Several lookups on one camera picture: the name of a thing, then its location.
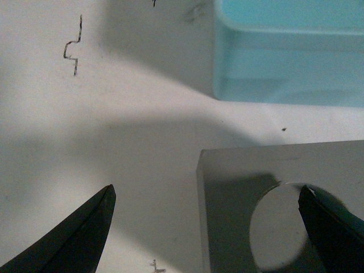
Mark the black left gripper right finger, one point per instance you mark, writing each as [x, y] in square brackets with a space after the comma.
[336, 234]

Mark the gray plate with hole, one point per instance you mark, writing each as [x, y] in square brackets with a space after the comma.
[248, 199]

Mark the blue plastic box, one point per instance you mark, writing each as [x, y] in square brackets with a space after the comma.
[289, 52]

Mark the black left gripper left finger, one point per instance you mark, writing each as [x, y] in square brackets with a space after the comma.
[75, 244]

